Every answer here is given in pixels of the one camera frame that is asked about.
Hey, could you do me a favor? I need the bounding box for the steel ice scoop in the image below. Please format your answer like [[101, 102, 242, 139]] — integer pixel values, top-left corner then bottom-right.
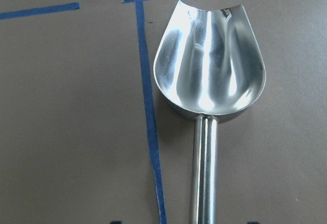
[[153, 1, 266, 223]]

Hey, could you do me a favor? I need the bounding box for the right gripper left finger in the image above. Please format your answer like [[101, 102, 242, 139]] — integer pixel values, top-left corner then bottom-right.
[[109, 220, 122, 224]]

